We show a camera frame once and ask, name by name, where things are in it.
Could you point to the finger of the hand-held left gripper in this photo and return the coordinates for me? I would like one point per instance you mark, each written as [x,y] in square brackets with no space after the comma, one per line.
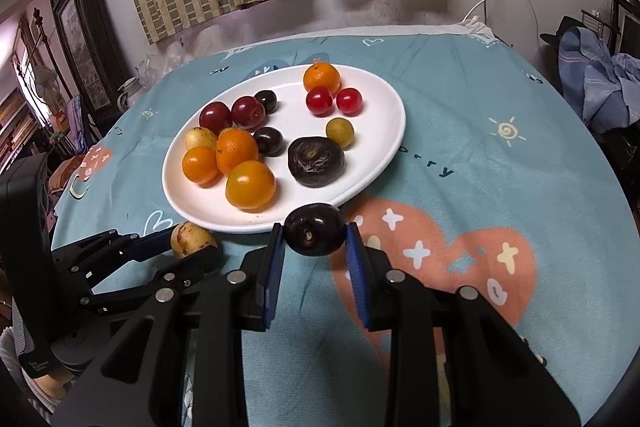
[200,263]
[150,244]

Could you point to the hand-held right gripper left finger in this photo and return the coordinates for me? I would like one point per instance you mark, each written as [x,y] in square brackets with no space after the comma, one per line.
[272,277]

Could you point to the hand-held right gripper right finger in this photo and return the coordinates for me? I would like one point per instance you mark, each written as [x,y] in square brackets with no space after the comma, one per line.
[357,277]

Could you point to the yellow spotted peach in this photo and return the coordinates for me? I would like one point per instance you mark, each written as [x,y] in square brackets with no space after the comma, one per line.
[192,239]

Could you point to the dark purple plum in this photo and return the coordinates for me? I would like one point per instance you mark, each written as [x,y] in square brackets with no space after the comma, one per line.
[266,101]
[314,229]
[269,141]

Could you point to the yellow-orange round fruit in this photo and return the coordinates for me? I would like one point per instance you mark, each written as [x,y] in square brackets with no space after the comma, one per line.
[250,186]

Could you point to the orange mandarin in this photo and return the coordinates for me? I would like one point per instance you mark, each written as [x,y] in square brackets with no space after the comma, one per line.
[321,78]
[201,165]
[236,152]

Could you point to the white oval plate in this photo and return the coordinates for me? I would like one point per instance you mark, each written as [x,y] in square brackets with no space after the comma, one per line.
[370,147]

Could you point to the red plum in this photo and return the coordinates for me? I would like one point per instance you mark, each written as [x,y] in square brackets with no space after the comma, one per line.
[247,113]
[215,116]

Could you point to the red cherry tomato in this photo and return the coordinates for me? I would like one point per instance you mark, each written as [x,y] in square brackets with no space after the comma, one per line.
[319,101]
[349,102]

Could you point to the person's left hand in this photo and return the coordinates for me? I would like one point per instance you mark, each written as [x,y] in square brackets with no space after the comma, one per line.
[52,386]

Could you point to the cluttered wooden shelf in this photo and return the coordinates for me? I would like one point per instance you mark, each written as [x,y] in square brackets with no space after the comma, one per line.
[15,127]

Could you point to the small yellow-green fruit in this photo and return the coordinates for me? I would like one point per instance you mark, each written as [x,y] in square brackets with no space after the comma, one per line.
[340,132]
[199,138]

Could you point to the dark wrinkled passion fruit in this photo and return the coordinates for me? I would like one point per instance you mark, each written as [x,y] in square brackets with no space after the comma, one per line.
[316,162]

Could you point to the white standing fan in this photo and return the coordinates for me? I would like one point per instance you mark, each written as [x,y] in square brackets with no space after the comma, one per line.
[45,84]

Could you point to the white kettle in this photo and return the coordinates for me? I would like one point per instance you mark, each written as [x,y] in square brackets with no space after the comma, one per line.
[131,91]

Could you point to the clear plastic bag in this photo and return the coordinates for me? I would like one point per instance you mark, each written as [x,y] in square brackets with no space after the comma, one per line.
[160,59]

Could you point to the wooden coat stand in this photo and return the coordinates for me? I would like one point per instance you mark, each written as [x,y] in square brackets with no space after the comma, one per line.
[39,32]

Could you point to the dark wooden framed picture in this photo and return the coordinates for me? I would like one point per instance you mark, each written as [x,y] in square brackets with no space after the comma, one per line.
[95,7]

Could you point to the blue clothes pile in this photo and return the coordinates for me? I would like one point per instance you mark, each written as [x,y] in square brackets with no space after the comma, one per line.
[600,82]

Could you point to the black hat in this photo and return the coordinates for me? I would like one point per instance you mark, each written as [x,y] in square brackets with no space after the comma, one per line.
[565,32]

